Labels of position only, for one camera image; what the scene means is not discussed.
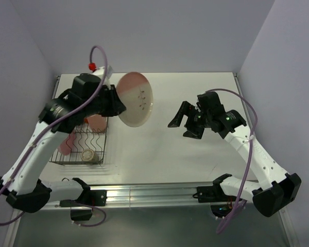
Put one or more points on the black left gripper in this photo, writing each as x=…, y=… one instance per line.
x=115, y=106

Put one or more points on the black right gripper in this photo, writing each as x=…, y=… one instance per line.
x=187, y=108

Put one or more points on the pink and cream ceramic plate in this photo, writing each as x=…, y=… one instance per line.
x=135, y=92

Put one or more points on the pink plastic cup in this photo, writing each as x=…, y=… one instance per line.
x=97, y=123

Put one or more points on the small speckled ceramic cup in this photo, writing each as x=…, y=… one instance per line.
x=89, y=156

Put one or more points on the pink plastic plate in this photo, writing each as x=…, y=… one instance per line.
x=66, y=146

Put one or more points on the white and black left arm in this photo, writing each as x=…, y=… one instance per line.
x=90, y=94

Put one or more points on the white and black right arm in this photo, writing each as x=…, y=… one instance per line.
x=275, y=187

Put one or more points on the black wire dish rack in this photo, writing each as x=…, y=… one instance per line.
x=85, y=138

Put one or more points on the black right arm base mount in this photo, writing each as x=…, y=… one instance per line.
x=220, y=204

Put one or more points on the aluminium table edge rail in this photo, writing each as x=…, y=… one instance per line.
x=157, y=191

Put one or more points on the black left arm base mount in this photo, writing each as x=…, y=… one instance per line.
x=89, y=198

